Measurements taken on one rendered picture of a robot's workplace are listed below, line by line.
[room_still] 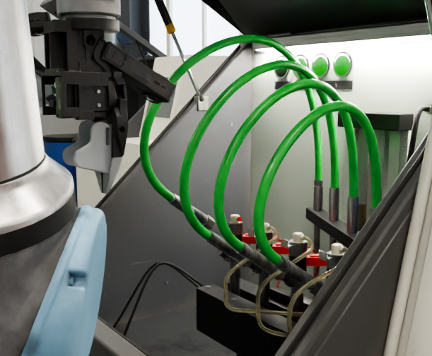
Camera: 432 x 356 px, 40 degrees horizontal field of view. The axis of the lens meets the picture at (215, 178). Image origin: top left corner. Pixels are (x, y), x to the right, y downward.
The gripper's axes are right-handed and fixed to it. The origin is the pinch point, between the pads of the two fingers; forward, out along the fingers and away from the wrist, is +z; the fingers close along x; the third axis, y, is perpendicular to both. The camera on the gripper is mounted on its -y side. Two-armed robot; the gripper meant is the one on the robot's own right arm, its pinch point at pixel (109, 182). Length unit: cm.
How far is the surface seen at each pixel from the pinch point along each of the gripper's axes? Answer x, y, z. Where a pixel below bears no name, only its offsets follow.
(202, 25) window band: -495, -346, -81
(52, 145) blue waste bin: -598, -207, 54
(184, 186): -3.2, -13.3, 2.2
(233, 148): 4.7, -16.2, -3.8
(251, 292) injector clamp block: -8.9, -30.4, 23.5
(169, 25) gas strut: -43, -35, -25
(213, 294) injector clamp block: -12.1, -24.6, 23.5
